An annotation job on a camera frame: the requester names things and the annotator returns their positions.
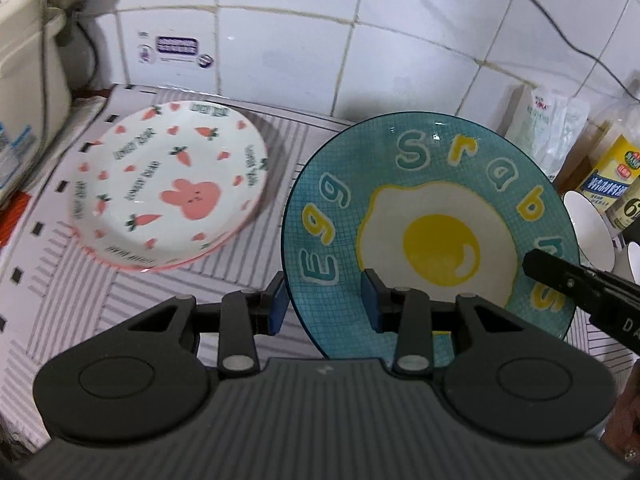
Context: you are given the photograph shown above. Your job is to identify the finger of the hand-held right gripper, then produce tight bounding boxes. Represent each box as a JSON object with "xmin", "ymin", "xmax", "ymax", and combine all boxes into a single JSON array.
[{"xmin": 522, "ymin": 247, "xmax": 601, "ymax": 311}]

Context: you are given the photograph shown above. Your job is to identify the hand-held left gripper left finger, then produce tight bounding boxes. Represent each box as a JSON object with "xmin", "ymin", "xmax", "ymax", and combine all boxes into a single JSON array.
[{"xmin": 120, "ymin": 272, "xmax": 290, "ymax": 380}]

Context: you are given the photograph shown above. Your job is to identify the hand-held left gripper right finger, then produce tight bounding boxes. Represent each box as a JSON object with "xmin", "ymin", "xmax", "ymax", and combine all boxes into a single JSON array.
[{"xmin": 360, "ymin": 268, "xmax": 526, "ymax": 376}]

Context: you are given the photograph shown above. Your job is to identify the white bowl with dark rim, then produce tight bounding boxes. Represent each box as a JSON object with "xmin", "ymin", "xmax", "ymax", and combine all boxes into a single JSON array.
[
  {"xmin": 564, "ymin": 191, "xmax": 615, "ymax": 268},
  {"xmin": 625, "ymin": 241, "xmax": 640, "ymax": 285}
]

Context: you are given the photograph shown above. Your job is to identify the teal fried egg plate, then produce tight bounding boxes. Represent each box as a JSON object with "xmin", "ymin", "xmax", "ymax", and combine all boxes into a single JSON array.
[{"xmin": 281, "ymin": 114, "xmax": 582, "ymax": 361}]

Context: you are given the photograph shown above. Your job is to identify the person's right forearm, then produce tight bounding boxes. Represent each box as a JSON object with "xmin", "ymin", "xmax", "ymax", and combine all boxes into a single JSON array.
[{"xmin": 602, "ymin": 385, "xmax": 640, "ymax": 463}]

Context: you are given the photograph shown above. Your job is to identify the yellow label cooking wine bottle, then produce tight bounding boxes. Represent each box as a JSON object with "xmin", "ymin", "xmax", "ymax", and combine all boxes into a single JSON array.
[{"xmin": 562, "ymin": 67, "xmax": 640, "ymax": 216}]

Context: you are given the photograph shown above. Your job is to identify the striped counter mat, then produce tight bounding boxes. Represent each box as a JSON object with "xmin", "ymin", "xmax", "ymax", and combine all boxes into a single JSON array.
[{"xmin": 0, "ymin": 82, "xmax": 640, "ymax": 461}]

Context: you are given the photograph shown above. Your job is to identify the white rabbit carrot plate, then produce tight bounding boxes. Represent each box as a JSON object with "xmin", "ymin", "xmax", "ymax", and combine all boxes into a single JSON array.
[
  {"xmin": 66, "ymin": 101, "xmax": 268, "ymax": 268},
  {"xmin": 70, "ymin": 225, "xmax": 241, "ymax": 274}
]

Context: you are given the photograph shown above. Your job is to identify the white seasoning bag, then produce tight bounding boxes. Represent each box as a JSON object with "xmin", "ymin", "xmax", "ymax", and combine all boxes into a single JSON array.
[{"xmin": 505, "ymin": 85, "xmax": 590, "ymax": 183}]

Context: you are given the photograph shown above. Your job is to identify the white kitchen appliance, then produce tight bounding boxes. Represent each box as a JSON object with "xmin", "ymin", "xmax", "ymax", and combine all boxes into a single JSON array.
[{"xmin": 0, "ymin": 0, "xmax": 76, "ymax": 211}]

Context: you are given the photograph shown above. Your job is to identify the long black cable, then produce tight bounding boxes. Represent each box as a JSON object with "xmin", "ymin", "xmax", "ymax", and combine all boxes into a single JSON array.
[{"xmin": 480, "ymin": 0, "xmax": 640, "ymax": 101}]

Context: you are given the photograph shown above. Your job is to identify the purple wall sticker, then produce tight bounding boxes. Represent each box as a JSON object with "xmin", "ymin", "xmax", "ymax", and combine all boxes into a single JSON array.
[{"xmin": 136, "ymin": 30, "xmax": 216, "ymax": 70}]

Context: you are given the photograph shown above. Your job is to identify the black appliance power cable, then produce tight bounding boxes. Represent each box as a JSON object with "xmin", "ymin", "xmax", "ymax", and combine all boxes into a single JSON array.
[{"xmin": 32, "ymin": 0, "xmax": 101, "ymax": 92}]

